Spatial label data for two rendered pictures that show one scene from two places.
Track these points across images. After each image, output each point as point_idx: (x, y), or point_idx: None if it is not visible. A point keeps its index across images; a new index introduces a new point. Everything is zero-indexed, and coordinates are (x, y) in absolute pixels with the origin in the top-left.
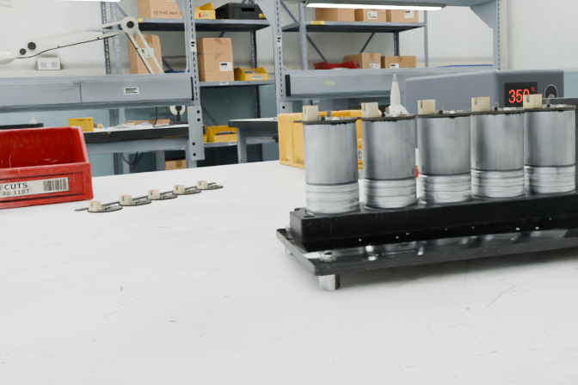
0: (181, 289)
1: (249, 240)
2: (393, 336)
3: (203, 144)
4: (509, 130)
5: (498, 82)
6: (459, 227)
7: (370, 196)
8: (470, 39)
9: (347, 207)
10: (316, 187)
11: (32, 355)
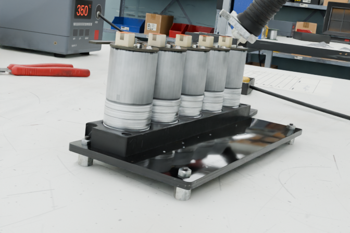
0: (61, 219)
1: (12, 152)
2: (295, 232)
3: None
4: (225, 63)
5: None
6: (201, 134)
7: (152, 112)
8: None
9: (148, 124)
10: (128, 107)
11: None
